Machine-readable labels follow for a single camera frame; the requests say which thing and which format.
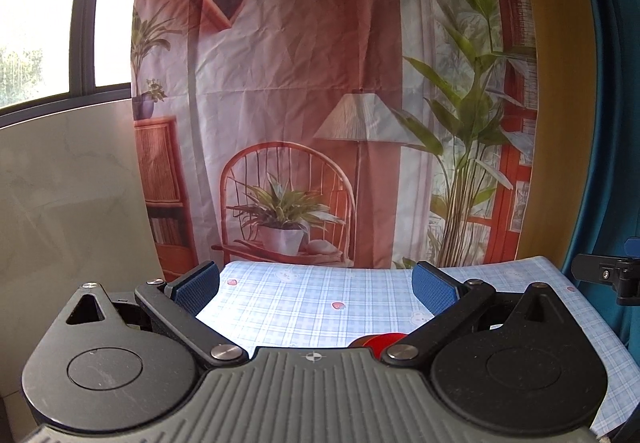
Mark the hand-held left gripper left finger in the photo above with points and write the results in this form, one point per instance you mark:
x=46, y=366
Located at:
x=196, y=290

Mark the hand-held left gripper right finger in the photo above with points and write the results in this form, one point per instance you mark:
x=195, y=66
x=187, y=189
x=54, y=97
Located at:
x=435, y=290

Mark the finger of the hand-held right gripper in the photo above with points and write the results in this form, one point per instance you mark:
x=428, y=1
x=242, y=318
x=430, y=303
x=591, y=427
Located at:
x=597, y=273

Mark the red plastic bowl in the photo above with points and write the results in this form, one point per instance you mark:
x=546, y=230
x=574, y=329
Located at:
x=387, y=341

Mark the orange plastic bowl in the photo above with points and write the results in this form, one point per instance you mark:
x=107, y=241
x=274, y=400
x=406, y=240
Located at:
x=356, y=342

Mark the blue checked tablecloth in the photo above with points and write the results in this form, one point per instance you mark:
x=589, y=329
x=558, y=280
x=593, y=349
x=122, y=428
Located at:
x=300, y=303

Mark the teal blue curtain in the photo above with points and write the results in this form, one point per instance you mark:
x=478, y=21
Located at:
x=620, y=73

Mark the yellow wooden panel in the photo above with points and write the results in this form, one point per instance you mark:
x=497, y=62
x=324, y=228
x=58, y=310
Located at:
x=560, y=73

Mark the printed room scene backdrop cloth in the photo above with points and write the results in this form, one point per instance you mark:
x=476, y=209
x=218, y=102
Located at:
x=300, y=73

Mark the dark framed window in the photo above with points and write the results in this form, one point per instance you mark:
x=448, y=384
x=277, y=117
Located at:
x=86, y=23

